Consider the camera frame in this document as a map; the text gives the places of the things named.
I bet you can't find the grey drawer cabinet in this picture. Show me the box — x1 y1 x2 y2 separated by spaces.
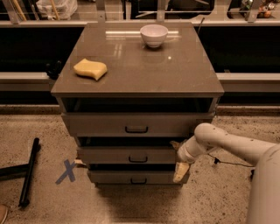
50 22 225 188

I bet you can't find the white bowl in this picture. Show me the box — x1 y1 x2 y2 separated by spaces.
140 24 168 48

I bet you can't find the shoe tip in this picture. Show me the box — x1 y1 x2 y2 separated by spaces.
0 205 8 224

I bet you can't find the black cable on floor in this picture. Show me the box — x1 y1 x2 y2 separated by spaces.
207 153 256 169

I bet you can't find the black clamp on rail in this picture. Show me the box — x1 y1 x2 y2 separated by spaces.
45 60 62 80

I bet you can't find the black stand leg left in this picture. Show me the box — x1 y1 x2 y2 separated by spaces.
0 137 40 207

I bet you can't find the white plastic bag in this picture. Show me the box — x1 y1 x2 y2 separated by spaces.
36 0 78 20

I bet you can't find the yellow sponge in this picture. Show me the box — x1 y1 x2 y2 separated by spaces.
73 59 108 81

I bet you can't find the grey drawer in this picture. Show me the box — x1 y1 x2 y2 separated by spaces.
62 113 214 137
87 170 191 186
77 146 176 165

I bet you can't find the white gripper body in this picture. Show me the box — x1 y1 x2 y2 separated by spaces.
177 139 201 164

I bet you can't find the blue tape cross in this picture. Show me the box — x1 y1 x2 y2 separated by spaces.
55 159 75 185

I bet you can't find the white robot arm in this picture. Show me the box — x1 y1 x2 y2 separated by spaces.
173 123 280 224

